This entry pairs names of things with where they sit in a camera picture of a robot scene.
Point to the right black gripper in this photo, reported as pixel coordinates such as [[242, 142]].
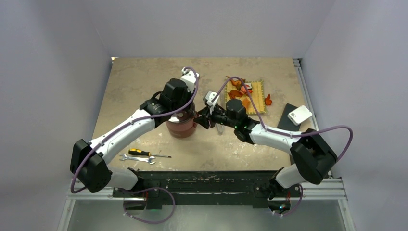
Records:
[[203, 120]]

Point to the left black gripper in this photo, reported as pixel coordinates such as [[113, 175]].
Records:
[[189, 96]]

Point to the red steel pot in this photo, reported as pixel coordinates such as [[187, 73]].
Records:
[[181, 130]]

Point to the transparent grey pot lid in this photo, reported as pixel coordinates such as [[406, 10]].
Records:
[[184, 115]]

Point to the metal serving tongs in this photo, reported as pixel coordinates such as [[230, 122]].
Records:
[[220, 129]]

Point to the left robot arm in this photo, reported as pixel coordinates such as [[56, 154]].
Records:
[[90, 159]]

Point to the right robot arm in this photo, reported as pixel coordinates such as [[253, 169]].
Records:
[[313, 157]]

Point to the white small box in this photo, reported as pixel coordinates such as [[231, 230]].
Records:
[[299, 115]]

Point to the yellow food tray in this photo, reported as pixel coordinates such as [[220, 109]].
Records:
[[257, 97]]

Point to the orange fried cutlet toy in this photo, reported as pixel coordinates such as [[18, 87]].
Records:
[[246, 103]]

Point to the toy food pile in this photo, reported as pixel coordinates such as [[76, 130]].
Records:
[[236, 90]]

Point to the loose red pepper slice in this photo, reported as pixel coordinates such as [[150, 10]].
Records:
[[268, 101]]

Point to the silver open-end wrench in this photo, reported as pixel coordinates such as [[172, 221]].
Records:
[[150, 160]]

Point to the yellow black screwdriver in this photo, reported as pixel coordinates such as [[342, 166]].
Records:
[[138, 152]]

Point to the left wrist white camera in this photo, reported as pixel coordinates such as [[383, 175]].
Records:
[[189, 78]]

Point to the wrist white camera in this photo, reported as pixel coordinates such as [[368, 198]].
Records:
[[189, 78], [210, 100]]

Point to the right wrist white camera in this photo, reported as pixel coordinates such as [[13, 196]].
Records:
[[210, 100]]

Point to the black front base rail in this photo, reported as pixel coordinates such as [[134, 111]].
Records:
[[248, 188]]

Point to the aluminium frame rail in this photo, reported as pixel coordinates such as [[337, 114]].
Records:
[[328, 189]]

